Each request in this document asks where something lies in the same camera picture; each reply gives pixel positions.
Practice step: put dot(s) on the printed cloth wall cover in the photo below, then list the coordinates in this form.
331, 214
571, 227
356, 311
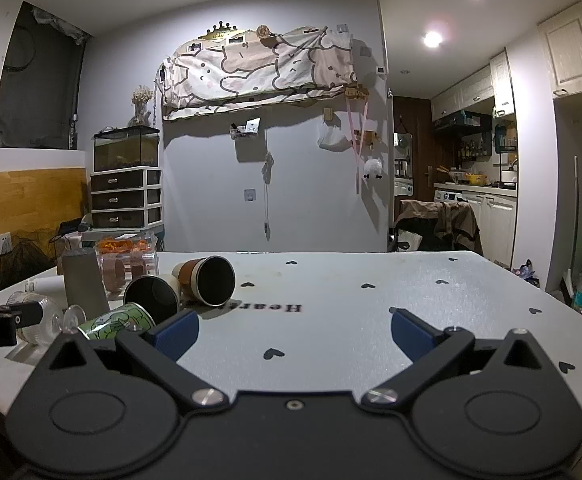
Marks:
256, 70

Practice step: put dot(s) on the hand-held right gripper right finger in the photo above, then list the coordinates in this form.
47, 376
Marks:
411, 334

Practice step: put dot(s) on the pink ribbon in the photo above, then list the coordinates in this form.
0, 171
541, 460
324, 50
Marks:
358, 145

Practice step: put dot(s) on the white upper kitchen cabinets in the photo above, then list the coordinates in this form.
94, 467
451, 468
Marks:
476, 87

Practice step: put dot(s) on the dark wooden door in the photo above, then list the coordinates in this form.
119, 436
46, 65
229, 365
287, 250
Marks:
413, 150

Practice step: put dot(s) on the clear plastic box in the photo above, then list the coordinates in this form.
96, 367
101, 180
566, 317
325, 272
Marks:
128, 260

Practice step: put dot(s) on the white hanging bag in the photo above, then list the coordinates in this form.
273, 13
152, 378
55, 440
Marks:
335, 137

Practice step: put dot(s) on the white drawer unit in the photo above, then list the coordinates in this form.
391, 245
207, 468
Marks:
126, 199

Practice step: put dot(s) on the white kitchen cabinets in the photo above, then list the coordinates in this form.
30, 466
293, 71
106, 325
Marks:
493, 225
476, 87

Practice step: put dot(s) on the washing machine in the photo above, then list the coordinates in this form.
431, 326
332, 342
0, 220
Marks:
448, 197

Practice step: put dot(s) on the small clear glass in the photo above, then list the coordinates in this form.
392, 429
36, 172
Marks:
74, 317

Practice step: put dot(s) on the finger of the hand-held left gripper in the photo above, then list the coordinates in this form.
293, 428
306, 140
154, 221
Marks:
23, 316

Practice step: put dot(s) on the glass fish tank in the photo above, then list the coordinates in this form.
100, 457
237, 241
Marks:
126, 150

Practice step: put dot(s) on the brown cup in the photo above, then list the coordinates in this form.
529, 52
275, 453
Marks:
211, 280

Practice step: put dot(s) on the clear glass cup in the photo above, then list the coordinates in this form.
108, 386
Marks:
46, 317

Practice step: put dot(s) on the grey cylinder cup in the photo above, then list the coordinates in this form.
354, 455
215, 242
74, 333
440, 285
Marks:
83, 280

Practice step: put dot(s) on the white lower kitchen cabinets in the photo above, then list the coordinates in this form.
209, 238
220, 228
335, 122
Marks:
493, 225

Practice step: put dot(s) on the dark cup with white rim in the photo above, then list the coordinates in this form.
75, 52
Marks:
152, 296

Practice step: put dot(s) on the ceiling spotlight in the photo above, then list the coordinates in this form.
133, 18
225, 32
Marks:
432, 38

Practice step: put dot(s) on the green printed cup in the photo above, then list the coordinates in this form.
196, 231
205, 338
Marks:
116, 322

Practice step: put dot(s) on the golden crown decoration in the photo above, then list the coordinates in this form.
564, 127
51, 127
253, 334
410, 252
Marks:
217, 31

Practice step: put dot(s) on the dark window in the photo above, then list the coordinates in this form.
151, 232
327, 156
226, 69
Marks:
38, 90

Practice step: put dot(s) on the black net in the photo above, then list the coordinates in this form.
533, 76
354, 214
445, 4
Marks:
23, 262

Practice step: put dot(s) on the chair with brown jacket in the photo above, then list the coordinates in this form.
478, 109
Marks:
446, 225

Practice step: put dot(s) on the white plush toy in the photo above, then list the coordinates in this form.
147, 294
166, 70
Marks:
373, 169

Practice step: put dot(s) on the dried flower vase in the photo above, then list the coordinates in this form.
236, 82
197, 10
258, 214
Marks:
141, 102

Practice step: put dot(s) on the white pole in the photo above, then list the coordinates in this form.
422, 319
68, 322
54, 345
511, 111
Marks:
573, 220

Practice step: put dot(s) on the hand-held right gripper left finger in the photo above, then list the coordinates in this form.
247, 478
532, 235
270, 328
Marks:
177, 334

